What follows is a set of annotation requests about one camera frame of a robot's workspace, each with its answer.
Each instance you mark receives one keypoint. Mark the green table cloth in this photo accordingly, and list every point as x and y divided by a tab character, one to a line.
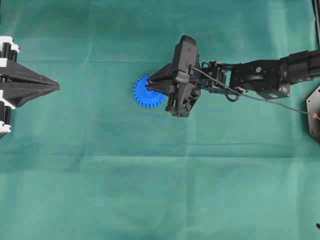
87	162

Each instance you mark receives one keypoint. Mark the small grey metal shaft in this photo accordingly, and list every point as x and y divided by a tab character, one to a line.
147	85

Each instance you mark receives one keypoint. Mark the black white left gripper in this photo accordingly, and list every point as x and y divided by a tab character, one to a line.
26	86

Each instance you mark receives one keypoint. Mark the blue plastic spur gear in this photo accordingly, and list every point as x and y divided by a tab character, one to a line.
146	98

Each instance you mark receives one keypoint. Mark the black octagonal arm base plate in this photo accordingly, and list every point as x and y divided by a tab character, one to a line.
313	107

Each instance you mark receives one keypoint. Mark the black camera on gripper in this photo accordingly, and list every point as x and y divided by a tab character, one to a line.
186	55

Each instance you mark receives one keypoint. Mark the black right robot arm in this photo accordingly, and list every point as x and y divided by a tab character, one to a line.
270	79

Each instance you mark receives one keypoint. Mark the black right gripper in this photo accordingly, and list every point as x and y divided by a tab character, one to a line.
180	87

